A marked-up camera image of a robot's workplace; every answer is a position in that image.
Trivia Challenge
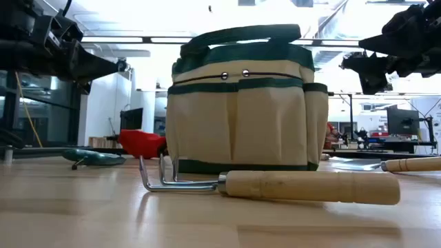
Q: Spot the black background desk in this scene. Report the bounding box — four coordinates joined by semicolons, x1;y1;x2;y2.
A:
323;139;438;154

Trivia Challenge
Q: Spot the beige green gardening tool bag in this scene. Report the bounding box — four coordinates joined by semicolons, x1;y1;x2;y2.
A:
165;23;330;173

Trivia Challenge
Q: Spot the person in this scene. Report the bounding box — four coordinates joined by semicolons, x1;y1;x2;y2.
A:
324;122;342;151

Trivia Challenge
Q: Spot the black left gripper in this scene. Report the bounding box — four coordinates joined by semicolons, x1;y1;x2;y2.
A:
0;0;120;95

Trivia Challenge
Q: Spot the large black monitor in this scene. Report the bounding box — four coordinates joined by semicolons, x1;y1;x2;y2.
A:
387;107;420;136

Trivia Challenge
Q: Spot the red garden glove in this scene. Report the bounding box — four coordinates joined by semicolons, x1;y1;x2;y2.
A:
118;129;168;160

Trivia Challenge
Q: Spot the silver metal post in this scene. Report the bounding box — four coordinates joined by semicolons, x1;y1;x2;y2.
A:
2;144;14;165

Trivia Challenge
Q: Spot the wooden-handled garden trowel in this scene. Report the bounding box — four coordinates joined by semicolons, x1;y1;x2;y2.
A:
329;156;441;173

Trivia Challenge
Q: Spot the small black monitor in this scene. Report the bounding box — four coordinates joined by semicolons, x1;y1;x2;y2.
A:
119;107;144;132

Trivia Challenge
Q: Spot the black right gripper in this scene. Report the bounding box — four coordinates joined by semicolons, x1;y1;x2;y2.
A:
340;0;441;96

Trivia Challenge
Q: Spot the three-prong rake wooden handle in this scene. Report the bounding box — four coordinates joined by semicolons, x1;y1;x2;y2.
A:
139;154;401;206

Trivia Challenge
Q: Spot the wooden crate stack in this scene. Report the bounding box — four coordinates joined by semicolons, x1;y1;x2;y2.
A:
88;136;122;149

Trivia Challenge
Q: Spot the black metal frame stand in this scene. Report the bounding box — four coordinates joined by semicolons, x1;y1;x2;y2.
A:
327;91;354;139

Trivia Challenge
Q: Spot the yellow cable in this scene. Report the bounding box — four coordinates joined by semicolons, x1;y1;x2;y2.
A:
14;71;43;148

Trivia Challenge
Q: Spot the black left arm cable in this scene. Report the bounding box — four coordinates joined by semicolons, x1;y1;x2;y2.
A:
61;0;74;17

